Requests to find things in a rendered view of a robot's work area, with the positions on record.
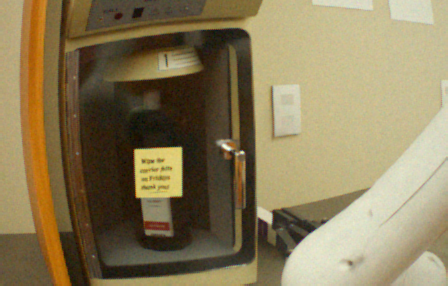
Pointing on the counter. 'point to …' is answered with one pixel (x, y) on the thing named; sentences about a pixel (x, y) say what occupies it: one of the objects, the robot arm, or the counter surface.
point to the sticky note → (158, 172)
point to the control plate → (115, 3)
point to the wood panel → (33, 101)
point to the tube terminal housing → (67, 149)
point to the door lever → (236, 173)
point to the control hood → (237, 3)
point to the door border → (79, 163)
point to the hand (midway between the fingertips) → (289, 224)
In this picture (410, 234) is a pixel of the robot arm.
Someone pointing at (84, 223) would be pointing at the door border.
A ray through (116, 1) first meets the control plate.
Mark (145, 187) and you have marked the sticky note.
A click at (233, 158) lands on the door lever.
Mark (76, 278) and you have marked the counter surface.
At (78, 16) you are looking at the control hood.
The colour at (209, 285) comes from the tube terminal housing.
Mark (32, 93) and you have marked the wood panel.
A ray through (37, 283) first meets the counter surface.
